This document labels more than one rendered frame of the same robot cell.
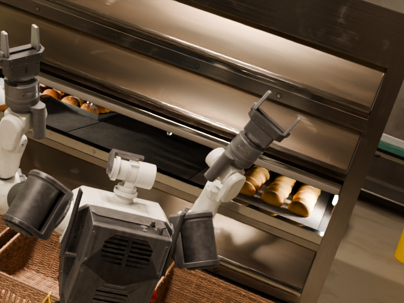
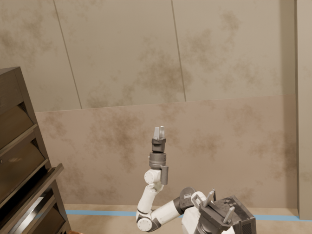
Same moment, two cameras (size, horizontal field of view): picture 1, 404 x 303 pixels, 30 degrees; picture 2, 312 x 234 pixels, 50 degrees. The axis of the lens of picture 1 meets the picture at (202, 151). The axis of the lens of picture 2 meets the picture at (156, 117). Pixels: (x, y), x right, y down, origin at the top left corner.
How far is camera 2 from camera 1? 2.42 m
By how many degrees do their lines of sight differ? 81
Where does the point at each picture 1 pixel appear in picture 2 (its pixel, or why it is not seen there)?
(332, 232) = (54, 188)
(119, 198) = not seen: hidden behind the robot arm
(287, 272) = (56, 223)
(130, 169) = not seen: hidden behind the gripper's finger
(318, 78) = (9, 133)
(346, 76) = (14, 120)
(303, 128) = (18, 163)
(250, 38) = not seen: outside the picture
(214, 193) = (159, 189)
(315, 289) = (64, 215)
